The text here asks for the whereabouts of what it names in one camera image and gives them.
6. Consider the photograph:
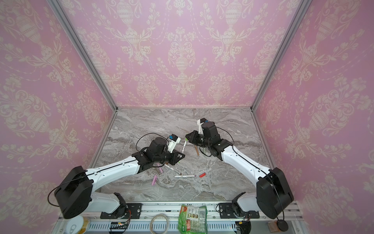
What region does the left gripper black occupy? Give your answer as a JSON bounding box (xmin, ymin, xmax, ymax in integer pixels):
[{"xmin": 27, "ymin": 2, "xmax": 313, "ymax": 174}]
[{"xmin": 154, "ymin": 149, "xmax": 187, "ymax": 166}]

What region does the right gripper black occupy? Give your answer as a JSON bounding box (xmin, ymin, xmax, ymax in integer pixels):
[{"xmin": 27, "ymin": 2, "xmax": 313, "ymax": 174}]
[{"xmin": 186, "ymin": 131, "xmax": 213, "ymax": 150}]

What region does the white marker black tip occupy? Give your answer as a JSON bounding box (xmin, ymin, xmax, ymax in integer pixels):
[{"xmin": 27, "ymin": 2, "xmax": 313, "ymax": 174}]
[{"xmin": 165, "ymin": 164, "xmax": 182, "ymax": 176}]

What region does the white marker pink tip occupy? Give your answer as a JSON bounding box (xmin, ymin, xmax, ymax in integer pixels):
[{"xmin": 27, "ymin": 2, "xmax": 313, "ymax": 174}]
[{"xmin": 174, "ymin": 175, "xmax": 196, "ymax": 178}]

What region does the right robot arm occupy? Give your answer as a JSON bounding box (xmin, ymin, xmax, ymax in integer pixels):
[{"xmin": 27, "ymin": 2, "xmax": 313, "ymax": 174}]
[{"xmin": 186, "ymin": 119, "xmax": 294, "ymax": 219}]

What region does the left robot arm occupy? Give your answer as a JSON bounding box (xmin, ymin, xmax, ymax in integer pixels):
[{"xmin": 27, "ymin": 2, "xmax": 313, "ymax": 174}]
[{"xmin": 54, "ymin": 135, "xmax": 185, "ymax": 219}]

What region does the green snack bag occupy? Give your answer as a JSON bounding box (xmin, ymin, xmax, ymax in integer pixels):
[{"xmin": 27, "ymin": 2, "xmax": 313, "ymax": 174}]
[{"xmin": 178, "ymin": 204, "xmax": 208, "ymax": 234}]

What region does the brown jar black lid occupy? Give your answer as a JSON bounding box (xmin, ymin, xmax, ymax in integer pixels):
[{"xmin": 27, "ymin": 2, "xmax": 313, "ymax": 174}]
[{"xmin": 267, "ymin": 219, "xmax": 289, "ymax": 233}]

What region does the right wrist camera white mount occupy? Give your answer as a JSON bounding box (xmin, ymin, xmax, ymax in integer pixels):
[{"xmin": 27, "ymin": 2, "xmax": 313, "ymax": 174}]
[{"xmin": 197, "ymin": 118, "xmax": 208, "ymax": 135}]

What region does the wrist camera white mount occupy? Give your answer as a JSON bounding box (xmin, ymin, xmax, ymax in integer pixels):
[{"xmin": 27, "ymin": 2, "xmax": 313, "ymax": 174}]
[
  {"xmin": 197, "ymin": 118, "xmax": 208, "ymax": 135},
  {"xmin": 168, "ymin": 134, "xmax": 181, "ymax": 153}
]

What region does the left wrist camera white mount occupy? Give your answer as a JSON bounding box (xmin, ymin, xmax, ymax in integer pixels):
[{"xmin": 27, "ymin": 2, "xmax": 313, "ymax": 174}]
[{"xmin": 168, "ymin": 134, "xmax": 181, "ymax": 153}]

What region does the aluminium front rail frame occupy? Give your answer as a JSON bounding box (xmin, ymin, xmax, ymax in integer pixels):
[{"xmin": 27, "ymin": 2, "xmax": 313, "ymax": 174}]
[{"xmin": 52, "ymin": 200, "xmax": 307, "ymax": 234}]

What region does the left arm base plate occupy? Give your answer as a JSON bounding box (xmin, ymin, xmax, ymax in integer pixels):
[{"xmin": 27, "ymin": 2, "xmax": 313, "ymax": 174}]
[{"xmin": 100, "ymin": 203, "xmax": 143, "ymax": 219}]

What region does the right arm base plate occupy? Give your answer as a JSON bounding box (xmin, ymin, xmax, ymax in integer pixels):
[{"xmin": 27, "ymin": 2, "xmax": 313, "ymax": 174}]
[{"xmin": 217, "ymin": 202, "xmax": 260, "ymax": 219}]

